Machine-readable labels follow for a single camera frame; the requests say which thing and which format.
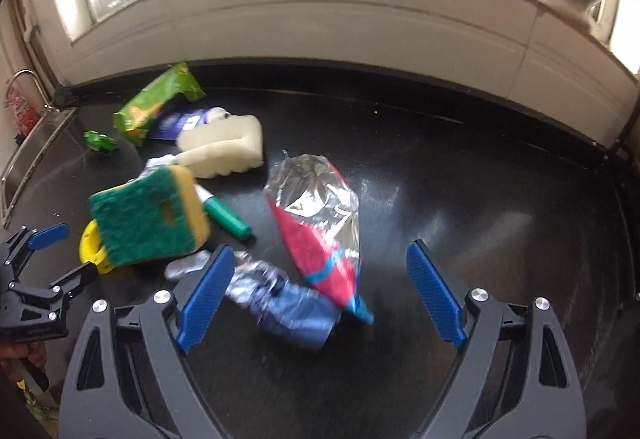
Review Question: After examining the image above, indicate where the red dish soap bottle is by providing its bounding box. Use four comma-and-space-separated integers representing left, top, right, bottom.
4, 81, 40, 139

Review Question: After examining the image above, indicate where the chrome faucet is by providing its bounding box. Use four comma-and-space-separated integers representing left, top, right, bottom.
6, 68, 55, 112

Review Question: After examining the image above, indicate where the green crumpled wrapper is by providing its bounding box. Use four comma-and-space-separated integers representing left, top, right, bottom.
84, 130, 117, 155

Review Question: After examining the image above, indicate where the green snack bag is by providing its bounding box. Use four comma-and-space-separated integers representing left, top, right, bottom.
113, 62, 205, 146

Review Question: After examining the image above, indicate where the stainless steel sink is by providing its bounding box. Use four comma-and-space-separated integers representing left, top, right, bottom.
1, 108, 77, 229

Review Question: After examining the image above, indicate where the white foam block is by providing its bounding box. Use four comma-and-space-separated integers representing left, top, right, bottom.
174, 115, 264, 179

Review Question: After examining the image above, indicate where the blue toothpaste tube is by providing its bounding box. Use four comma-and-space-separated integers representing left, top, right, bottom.
148, 107, 231, 142

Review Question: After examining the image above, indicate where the white window frame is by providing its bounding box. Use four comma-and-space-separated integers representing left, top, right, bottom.
1, 0, 639, 147

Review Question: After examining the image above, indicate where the person's left hand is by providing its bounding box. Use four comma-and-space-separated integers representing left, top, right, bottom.
0, 341, 47, 369

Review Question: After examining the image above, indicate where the silver red foil bag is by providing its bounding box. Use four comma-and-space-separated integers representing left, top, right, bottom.
264, 154, 374, 324

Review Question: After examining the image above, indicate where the green handled knife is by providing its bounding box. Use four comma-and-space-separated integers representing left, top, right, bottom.
195, 183, 253, 242

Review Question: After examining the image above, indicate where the green yellow sponge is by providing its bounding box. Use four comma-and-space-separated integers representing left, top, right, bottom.
89, 165, 210, 268

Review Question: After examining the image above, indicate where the yellow plastic ring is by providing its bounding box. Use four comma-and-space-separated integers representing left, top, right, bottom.
78, 218, 120, 276

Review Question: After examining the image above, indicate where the dark green scrub cloth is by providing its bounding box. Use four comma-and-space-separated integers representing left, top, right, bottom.
52, 86, 79, 110

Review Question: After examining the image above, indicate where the blue silver crumpled wrapper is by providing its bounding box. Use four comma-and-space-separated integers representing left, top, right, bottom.
164, 247, 344, 353

